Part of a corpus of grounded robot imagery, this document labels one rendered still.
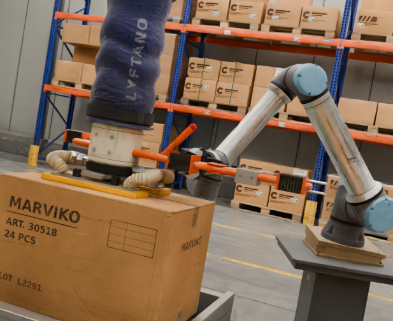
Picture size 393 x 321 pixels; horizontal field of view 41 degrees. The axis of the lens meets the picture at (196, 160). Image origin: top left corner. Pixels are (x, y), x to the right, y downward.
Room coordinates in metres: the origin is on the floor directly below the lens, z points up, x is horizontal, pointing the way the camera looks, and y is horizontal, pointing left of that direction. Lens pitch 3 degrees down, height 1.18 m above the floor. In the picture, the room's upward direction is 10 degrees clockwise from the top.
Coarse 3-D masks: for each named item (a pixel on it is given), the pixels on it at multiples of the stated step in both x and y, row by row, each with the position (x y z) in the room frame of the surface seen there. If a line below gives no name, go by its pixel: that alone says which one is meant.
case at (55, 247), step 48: (0, 192) 1.66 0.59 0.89; (48, 192) 1.60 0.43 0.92; (96, 192) 1.59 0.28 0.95; (0, 240) 1.65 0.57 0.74; (48, 240) 1.60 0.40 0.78; (96, 240) 1.55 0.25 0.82; (144, 240) 1.50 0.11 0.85; (192, 240) 1.67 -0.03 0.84; (0, 288) 1.64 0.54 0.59; (48, 288) 1.59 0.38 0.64; (96, 288) 1.54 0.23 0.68; (144, 288) 1.49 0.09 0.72; (192, 288) 1.75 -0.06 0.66
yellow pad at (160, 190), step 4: (88, 176) 1.85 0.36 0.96; (120, 180) 1.82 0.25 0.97; (124, 180) 1.82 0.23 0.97; (120, 184) 1.81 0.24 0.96; (140, 188) 1.78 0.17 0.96; (144, 188) 1.78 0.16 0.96; (148, 188) 1.77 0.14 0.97; (152, 188) 1.78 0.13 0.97; (156, 188) 1.78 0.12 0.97; (160, 188) 1.82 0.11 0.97; (164, 188) 1.84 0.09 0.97; (152, 192) 1.77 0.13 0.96; (156, 192) 1.76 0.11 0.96; (160, 192) 1.76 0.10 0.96; (164, 192) 1.79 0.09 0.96; (168, 192) 1.83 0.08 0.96
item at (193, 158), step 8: (176, 152) 1.71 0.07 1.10; (168, 160) 1.66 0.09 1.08; (176, 160) 1.65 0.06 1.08; (184, 160) 1.64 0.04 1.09; (192, 160) 1.64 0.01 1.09; (200, 160) 1.71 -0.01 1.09; (168, 168) 1.65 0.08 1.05; (176, 168) 1.64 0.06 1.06; (184, 168) 1.64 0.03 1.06; (192, 168) 1.65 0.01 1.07
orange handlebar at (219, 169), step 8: (80, 144) 1.78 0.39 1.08; (88, 144) 1.77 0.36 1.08; (136, 152) 1.71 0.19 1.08; (144, 152) 1.71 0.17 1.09; (152, 152) 1.75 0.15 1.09; (160, 160) 1.69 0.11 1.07; (200, 168) 1.64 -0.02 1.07; (208, 168) 1.63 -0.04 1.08; (216, 168) 1.62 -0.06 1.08; (224, 168) 1.62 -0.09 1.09; (232, 168) 1.65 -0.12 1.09; (264, 176) 1.58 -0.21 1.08; (272, 176) 1.57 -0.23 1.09
